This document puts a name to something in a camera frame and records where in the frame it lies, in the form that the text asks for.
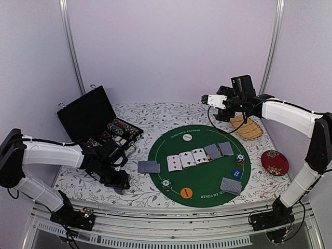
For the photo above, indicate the round green poker mat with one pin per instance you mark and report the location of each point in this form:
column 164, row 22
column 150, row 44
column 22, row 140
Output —
column 204, row 179

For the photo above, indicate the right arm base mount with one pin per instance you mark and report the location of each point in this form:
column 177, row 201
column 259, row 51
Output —
column 265, row 220

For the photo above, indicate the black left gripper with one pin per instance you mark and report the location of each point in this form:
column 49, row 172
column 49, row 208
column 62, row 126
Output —
column 121, row 181

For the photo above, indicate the three of diamonds card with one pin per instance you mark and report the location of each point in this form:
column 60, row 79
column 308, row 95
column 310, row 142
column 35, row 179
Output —
column 174, row 163

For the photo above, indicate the white dealer button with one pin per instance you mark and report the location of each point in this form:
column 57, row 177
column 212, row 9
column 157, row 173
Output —
column 187, row 137

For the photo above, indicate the aluminium frame post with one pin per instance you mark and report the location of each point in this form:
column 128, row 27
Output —
column 278, row 17
column 71, row 46

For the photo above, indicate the red floral round box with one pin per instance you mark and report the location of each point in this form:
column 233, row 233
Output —
column 275, row 162

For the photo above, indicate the floral patterned tablecloth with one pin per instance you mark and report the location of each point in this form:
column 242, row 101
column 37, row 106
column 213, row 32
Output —
column 172, row 129

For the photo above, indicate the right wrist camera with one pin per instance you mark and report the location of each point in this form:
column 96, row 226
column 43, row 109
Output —
column 214, row 100

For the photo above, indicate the grey card stack holder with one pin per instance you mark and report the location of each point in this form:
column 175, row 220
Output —
column 120, row 190

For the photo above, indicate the black poker chip case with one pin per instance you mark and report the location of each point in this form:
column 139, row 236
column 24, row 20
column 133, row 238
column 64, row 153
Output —
column 86, row 119

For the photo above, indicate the orange big blind button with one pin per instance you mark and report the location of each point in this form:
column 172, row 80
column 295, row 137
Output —
column 186, row 193

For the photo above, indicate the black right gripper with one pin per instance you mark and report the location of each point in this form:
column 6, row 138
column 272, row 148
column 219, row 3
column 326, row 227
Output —
column 224, row 116

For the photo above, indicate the left aluminium frame post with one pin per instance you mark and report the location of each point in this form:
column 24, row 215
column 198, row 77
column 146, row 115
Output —
column 71, row 46

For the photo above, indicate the blue playing card deck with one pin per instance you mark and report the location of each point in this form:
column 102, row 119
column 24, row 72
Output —
column 119, row 140

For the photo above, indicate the round woven bamboo tray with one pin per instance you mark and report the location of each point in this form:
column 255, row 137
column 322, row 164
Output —
column 248, row 131

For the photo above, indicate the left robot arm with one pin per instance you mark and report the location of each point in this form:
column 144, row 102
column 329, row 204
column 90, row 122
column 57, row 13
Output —
column 18, row 150

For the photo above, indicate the multicolour poker chip stack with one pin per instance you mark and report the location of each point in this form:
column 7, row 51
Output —
column 240, row 159

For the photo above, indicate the face-down community card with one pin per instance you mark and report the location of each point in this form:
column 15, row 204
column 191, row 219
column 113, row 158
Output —
column 212, row 151
column 226, row 149

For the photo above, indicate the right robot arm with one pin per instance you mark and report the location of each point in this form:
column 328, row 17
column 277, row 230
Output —
column 316, row 126

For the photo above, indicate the blue small blind button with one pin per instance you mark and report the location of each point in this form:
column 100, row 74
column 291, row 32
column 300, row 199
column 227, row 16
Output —
column 237, row 174

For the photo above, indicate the aluminium front rail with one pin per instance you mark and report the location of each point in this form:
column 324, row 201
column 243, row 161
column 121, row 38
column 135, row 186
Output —
column 124, row 226

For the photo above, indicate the poker chip row right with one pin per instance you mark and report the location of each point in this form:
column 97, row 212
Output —
column 123, row 129

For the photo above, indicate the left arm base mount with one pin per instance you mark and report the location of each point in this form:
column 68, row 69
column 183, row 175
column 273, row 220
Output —
column 67, row 216

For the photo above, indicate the clubs face-up card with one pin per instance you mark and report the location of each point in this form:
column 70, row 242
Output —
column 187, row 159
column 199, row 156

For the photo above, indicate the right aluminium frame post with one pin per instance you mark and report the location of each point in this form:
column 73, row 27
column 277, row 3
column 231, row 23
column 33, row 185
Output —
column 278, row 17

